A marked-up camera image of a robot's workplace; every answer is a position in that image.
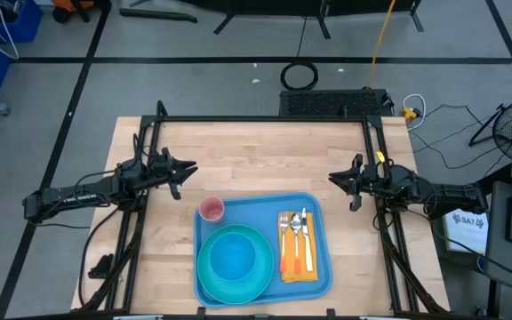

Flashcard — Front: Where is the pink plastic cup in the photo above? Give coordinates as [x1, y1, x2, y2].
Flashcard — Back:
[198, 196, 227, 223]

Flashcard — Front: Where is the blue plastic bowl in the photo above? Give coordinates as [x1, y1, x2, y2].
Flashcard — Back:
[208, 231, 259, 283]

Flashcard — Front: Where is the black metal table frame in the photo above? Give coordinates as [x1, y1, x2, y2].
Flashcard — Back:
[71, 100, 452, 320]

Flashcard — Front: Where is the white printed paper sheet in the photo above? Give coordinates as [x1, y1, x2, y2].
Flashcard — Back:
[442, 208, 491, 256]

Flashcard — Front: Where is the knife with cream handle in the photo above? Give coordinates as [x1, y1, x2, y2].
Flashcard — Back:
[300, 207, 316, 273]

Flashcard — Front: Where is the teal plastic plate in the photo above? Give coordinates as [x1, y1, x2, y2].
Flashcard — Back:
[196, 223, 276, 307]

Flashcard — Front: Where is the yellow cloth napkin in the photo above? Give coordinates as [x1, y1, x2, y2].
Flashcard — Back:
[276, 211, 320, 284]

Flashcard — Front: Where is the black perforated box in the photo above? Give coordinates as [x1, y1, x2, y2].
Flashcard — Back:
[278, 88, 393, 118]

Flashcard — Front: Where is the blue plastic tray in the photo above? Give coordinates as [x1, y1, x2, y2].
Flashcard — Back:
[192, 191, 334, 309]

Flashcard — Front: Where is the black wire fan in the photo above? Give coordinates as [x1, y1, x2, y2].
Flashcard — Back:
[468, 100, 512, 160]

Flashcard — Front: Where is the black partition screen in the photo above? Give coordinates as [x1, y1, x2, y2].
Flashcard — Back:
[180, 0, 425, 40]

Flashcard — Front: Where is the black floor bar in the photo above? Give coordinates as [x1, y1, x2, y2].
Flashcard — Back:
[118, 7, 199, 25]

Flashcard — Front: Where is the fork with orange handle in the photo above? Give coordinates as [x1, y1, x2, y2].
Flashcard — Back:
[278, 211, 290, 274]

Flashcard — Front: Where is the spoon with orange handle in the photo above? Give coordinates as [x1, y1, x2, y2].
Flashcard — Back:
[290, 212, 304, 276]

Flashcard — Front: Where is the yellow hanging cable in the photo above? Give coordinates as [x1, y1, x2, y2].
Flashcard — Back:
[366, 0, 397, 90]

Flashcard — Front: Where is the black floor cable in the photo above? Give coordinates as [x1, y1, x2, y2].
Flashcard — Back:
[409, 103, 512, 179]

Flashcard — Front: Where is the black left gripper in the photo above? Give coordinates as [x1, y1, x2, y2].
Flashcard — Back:
[142, 148, 200, 202]

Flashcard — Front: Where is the white floor cable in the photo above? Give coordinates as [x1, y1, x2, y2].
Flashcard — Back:
[401, 92, 428, 132]

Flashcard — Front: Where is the coiled black cable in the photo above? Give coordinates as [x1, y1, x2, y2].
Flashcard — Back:
[280, 60, 320, 92]

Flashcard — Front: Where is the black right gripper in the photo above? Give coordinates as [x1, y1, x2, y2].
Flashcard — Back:
[328, 153, 393, 212]

